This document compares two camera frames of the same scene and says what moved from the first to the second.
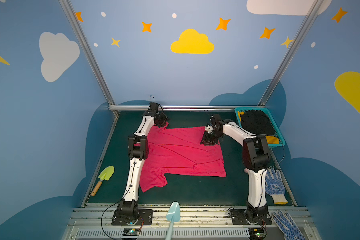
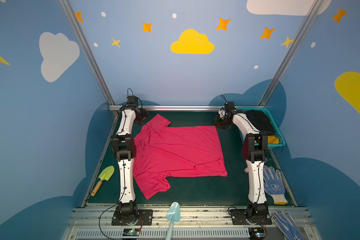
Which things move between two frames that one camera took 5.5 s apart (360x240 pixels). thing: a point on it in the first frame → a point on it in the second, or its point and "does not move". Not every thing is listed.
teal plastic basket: [279, 135] does not move
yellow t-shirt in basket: [269, 139] does not move
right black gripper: [209, 138] → [221, 122]
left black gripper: [161, 120] → [142, 116]
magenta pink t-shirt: [178, 149] does not move
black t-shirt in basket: [256, 122] does not move
